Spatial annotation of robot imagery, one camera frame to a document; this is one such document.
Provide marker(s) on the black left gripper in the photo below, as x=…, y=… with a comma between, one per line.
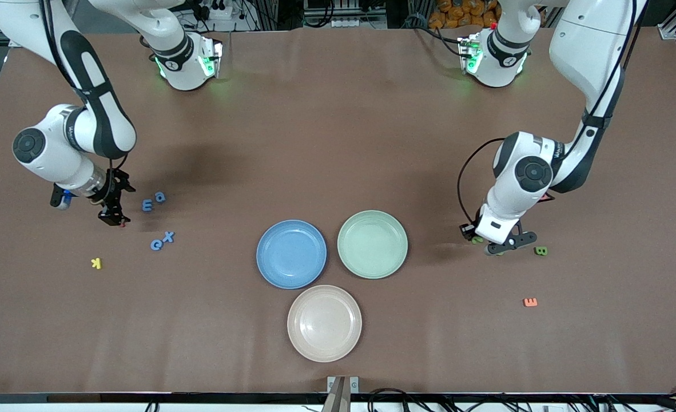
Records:
x=467, y=230

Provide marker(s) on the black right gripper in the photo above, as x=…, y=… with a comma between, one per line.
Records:
x=112, y=193

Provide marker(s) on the blue foam letter E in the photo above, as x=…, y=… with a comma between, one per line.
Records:
x=147, y=205

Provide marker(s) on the blue foam letter a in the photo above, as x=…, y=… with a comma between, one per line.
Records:
x=164, y=198

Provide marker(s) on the blue foam letter G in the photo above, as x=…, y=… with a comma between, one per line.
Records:
x=152, y=245

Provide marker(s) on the blue foam letter X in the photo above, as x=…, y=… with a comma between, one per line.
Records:
x=168, y=237

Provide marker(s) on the green foam letter B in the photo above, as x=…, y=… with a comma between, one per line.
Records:
x=542, y=250

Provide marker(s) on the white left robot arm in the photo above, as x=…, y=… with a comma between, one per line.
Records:
x=589, y=46

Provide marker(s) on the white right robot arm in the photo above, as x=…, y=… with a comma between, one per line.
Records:
x=103, y=114

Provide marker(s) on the yellow foam letter K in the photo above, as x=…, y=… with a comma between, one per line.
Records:
x=98, y=263

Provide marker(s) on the orange foam letter E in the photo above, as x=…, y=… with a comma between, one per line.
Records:
x=535, y=302

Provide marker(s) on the green plate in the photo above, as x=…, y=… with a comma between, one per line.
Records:
x=372, y=266

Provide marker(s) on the brown table cover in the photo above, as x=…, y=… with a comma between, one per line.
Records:
x=338, y=143

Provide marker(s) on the beige plate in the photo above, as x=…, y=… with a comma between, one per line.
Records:
x=324, y=323

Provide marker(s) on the blue plate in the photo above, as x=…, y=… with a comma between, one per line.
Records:
x=291, y=274

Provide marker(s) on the white power strip with plugs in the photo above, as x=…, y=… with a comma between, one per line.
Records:
x=226, y=16

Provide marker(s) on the pile of orange objects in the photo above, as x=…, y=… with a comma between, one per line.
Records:
x=458, y=16

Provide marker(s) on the long white power strip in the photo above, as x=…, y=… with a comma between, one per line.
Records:
x=366, y=24

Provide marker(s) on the silver metal bracket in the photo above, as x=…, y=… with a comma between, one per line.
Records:
x=354, y=384

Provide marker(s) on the table front edge rail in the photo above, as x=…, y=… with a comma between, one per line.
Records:
x=201, y=397

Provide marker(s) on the tan wedge post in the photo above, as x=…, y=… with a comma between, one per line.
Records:
x=338, y=397

